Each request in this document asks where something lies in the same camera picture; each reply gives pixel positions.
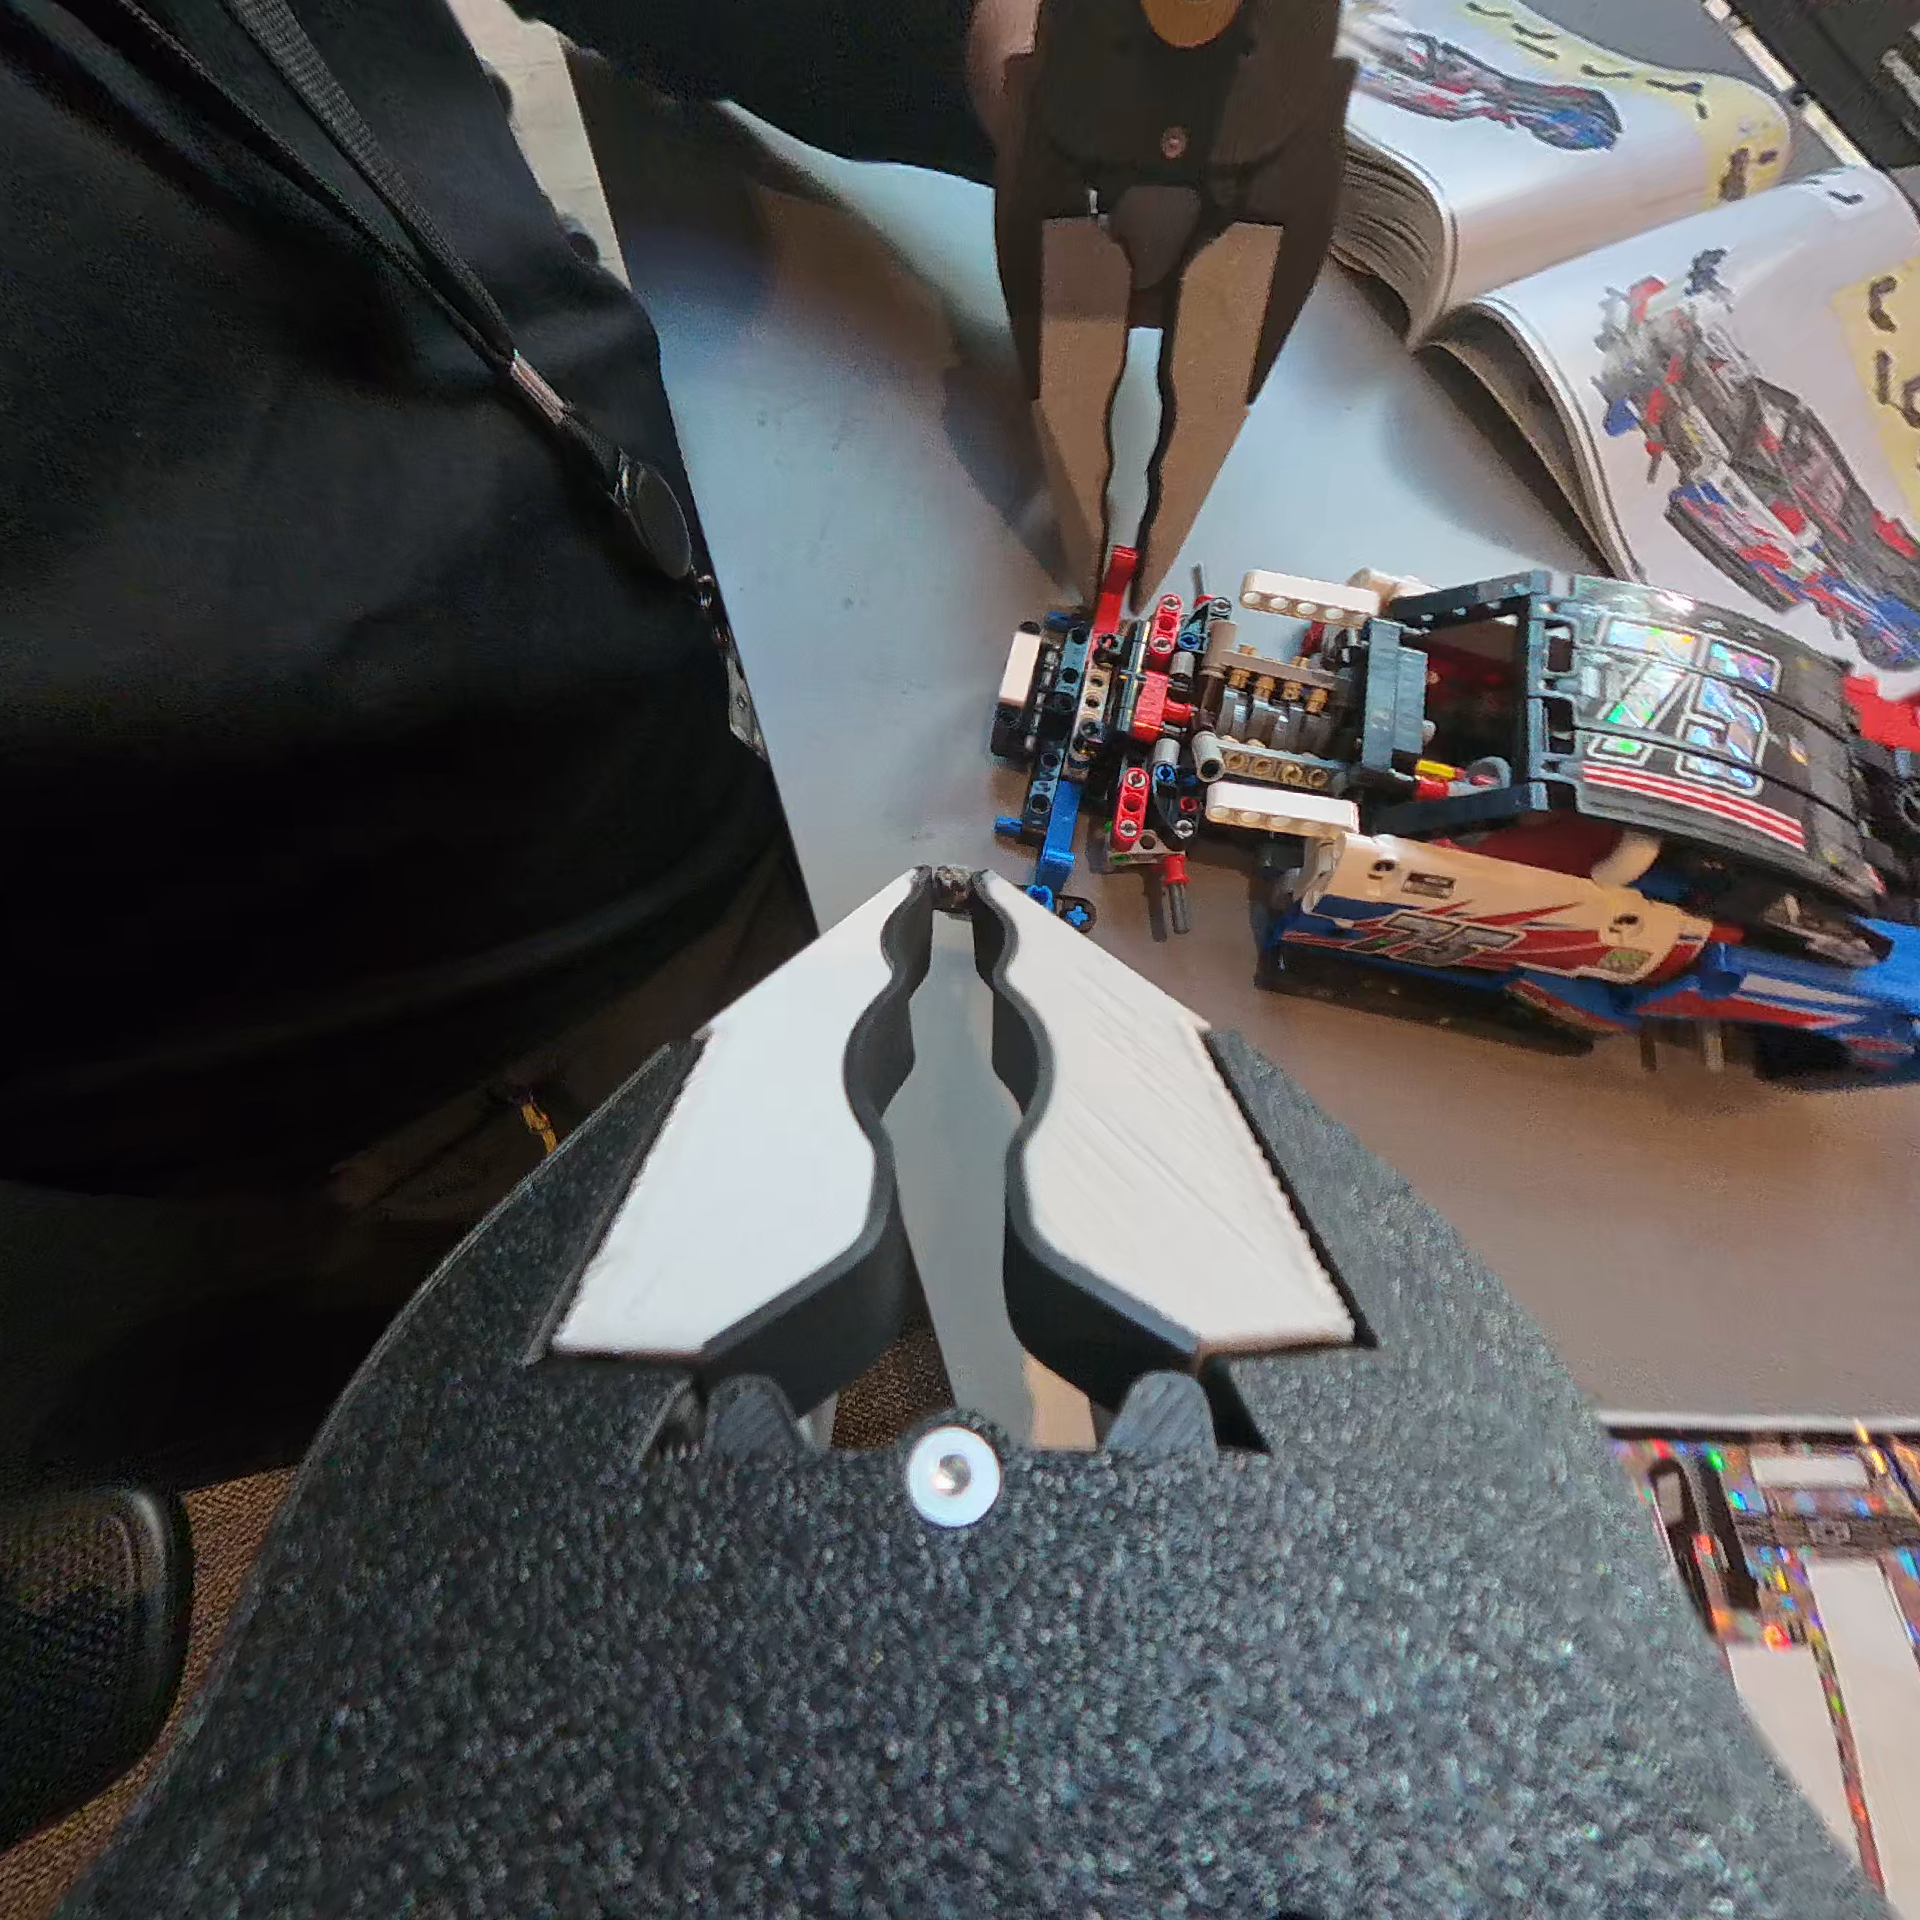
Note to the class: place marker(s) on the open building instruction book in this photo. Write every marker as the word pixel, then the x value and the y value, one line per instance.
pixel 1516 195

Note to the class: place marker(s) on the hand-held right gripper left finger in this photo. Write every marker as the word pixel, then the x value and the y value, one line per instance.
pixel 721 1184

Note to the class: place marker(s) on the person's black clothing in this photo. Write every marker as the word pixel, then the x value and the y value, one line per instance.
pixel 302 676

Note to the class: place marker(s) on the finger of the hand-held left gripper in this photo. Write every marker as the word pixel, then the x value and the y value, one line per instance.
pixel 1223 345
pixel 1077 376

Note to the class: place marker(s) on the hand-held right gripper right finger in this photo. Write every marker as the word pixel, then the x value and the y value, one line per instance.
pixel 1186 1184

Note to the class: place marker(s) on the toy brick race car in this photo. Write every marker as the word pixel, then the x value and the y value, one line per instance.
pixel 1499 915

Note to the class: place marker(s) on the holographic sticker sheet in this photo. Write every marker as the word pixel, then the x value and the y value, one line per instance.
pixel 1799 1649

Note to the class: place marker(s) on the grey desk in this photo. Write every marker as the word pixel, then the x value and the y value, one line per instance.
pixel 1499 1230

